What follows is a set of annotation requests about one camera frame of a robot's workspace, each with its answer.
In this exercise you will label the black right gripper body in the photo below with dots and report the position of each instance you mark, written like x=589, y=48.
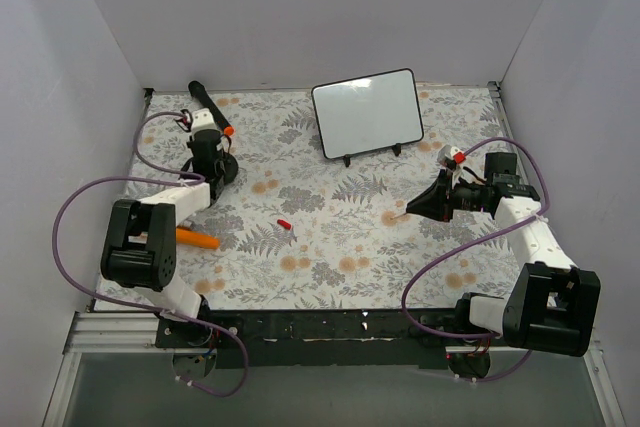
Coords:
x=445, y=200

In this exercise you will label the black whiteboard easel stand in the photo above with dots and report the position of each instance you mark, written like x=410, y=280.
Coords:
x=372, y=153

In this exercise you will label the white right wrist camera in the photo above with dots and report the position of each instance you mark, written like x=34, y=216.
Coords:
x=450, y=157

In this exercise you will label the black round microphone stand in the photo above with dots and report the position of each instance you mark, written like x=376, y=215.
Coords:
x=218, y=169

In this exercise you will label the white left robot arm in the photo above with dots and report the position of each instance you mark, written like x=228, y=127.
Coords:
x=140, y=246

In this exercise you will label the floral patterned table mat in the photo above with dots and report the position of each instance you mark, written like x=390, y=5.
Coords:
x=344, y=250

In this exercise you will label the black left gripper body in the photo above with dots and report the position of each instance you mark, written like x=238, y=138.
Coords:
x=205, y=145

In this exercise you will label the black framed whiteboard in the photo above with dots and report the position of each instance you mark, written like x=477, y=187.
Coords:
x=367, y=114

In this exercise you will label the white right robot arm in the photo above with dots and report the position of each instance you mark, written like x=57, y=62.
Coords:
x=553, y=303

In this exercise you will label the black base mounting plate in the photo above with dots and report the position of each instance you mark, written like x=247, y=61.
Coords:
x=322, y=337

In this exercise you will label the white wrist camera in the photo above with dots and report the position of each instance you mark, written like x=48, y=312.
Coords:
x=450, y=157
x=202, y=119

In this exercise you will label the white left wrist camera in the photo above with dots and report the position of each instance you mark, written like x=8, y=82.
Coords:
x=202, y=119

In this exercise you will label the red marker cap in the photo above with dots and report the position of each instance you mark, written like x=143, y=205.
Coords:
x=286, y=225

